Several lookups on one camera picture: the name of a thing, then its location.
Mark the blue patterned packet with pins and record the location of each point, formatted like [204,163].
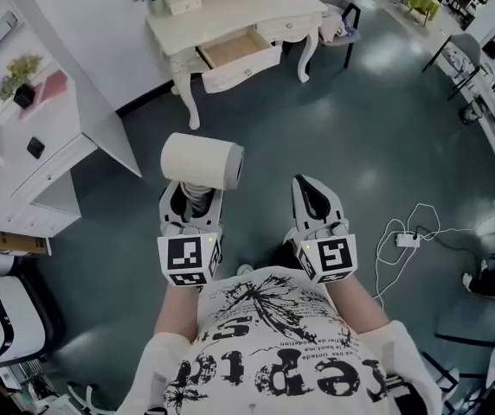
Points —
[347,25]

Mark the cardboard box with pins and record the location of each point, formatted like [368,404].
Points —
[9,242]

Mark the white black-trimmed case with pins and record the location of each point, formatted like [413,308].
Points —
[9,322]

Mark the cream dressing table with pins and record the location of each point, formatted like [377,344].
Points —
[230,13]

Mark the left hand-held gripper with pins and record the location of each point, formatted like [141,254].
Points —
[182,253]

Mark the white cabinet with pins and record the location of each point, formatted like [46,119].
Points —
[44,175]

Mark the person's right forearm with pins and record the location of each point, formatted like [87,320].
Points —
[355,309]

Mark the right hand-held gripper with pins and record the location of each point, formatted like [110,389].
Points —
[334,255]

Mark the black flat device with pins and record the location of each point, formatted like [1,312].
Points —
[35,147]

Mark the pink book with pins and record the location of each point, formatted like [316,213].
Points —
[50,89]

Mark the pink folded clothes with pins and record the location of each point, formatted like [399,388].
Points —
[330,28]

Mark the person's left white shoe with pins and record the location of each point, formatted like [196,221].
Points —
[245,270]

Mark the yellow flowers black pot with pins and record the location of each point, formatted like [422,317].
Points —
[20,80]

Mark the large cream wooden drawer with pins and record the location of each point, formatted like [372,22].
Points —
[241,65]

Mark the person's left forearm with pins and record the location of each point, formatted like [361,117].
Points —
[178,314]

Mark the white black-print shirt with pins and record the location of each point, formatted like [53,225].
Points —
[273,353]

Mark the white power strip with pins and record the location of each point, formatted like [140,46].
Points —
[407,240]

